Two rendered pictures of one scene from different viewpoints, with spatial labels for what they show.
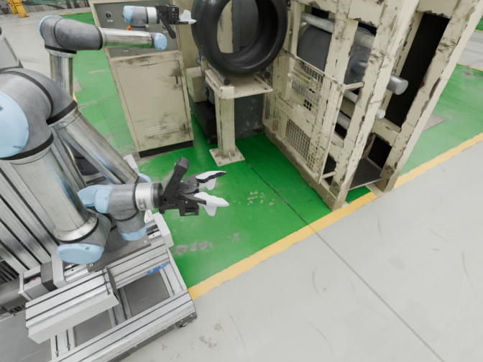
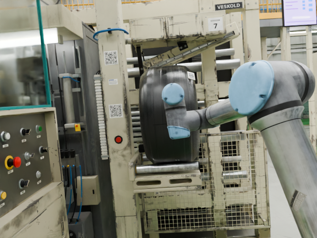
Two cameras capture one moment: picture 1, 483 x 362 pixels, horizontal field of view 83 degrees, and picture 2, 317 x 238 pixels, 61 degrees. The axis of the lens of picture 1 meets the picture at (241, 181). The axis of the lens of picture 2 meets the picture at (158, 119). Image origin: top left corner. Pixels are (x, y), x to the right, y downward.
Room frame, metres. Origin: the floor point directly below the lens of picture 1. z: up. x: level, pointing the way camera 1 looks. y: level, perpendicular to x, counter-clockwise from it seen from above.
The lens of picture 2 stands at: (1.23, 1.43, 1.26)
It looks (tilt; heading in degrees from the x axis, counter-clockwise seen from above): 4 degrees down; 296
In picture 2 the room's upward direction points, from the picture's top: 5 degrees counter-clockwise
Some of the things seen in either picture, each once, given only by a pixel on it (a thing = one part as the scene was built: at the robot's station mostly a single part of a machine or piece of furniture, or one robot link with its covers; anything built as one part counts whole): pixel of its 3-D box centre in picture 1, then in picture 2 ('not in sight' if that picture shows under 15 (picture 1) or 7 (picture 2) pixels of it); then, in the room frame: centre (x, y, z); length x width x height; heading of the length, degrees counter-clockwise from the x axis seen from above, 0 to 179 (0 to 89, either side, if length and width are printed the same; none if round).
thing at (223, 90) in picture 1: (218, 81); (167, 179); (1.83, 0.16, 0.84); 0.36 x 0.09 x 0.06; 22
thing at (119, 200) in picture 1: (119, 199); not in sight; (0.52, 0.33, 1.04); 0.11 x 0.08 x 0.09; 95
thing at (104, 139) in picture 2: not in sight; (103, 117); (2.18, 0.20, 1.19); 0.05 x 0.04 x 0.48; 112
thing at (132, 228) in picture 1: (131, 217); not in sight; (0.53, 0.33, 0.94); 0.11 x 0.08 x 0.11; 5
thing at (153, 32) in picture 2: not in sight; (177, 31); (1.88, -0.30, 1.71); 0.61 x 0.25 x 0.15; 22
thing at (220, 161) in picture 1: (226, 153); not in sight; (2.11, 0.14, 0.02); 0.27 x 0.27 x 0.04; 22
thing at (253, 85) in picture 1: (237, 84); (168, 178); (1.88, 0.03, 0.80); 0.37 x 0.36 x 0.02; 112
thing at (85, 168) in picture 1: (88, 157); not in sight; (1.06, 0.75, 0.77); 0.15 x 0.15 x 0.10
